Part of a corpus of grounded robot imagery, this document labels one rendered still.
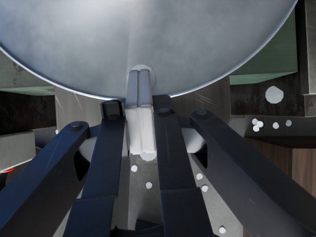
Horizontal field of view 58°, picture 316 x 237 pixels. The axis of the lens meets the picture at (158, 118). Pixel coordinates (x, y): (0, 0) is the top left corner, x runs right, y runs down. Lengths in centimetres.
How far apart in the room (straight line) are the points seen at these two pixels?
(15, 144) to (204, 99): 33
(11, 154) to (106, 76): 27
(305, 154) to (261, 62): 40
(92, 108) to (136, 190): 83
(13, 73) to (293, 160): 60
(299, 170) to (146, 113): 63
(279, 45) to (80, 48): 26
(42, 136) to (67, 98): 85
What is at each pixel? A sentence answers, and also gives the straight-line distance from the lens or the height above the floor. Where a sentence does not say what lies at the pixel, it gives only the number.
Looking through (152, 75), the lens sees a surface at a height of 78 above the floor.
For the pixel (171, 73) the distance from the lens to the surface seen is 23.
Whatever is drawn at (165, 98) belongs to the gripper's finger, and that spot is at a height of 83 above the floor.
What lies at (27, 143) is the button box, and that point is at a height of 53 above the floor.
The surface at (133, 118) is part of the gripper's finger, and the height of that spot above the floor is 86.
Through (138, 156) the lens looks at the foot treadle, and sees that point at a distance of 86.
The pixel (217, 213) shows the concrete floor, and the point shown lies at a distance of 109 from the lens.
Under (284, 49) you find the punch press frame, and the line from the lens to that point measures 41.
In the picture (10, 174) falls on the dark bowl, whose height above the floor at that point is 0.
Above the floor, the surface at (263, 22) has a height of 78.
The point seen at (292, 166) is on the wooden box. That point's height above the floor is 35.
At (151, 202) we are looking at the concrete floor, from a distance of 106.
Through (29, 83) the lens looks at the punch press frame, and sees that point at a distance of 39.
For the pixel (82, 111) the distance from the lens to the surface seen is 23.
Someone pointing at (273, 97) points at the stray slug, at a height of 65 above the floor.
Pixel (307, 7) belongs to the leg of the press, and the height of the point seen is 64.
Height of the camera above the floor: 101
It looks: 88 degrees down
